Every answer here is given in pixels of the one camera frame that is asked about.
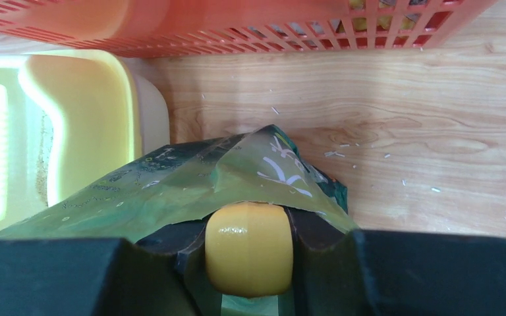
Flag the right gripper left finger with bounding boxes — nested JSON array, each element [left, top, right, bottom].
[[136, 219, 210, 315]]

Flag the yellow litter box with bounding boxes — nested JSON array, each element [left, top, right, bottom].
[[0, 49, 170, 230]]

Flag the red plastic shopping basket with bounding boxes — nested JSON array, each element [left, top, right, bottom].
[[0, 0, 492, 58]]

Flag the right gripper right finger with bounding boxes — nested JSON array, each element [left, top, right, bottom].
[[284, 207, 356, 315]]

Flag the yellow plastic scoop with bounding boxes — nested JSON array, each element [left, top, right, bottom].
[[205, 202, 294, 298]]

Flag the green litter bag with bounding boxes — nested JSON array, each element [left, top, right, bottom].
[[0, 125, 356, 315]]

